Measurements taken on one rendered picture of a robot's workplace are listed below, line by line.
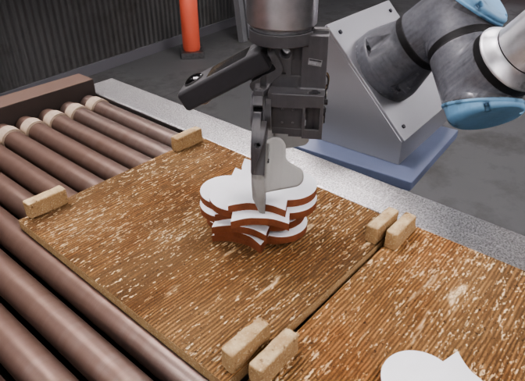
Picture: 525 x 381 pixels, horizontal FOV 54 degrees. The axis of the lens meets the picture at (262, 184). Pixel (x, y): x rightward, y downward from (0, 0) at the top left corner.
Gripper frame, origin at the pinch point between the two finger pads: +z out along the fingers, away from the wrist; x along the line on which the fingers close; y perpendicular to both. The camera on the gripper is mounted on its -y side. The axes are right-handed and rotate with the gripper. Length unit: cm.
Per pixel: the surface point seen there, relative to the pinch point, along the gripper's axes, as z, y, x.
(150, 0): 59, -143, 364
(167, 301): 7.6, -8.9, -14.5
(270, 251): 7.6, 1.6, -3.9
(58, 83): 6, -52, 45
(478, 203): 101, 81, 159
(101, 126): 10, -37, 33
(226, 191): 0.8, -4.4, -1.2
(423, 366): 6.5, 18.5, -20.6
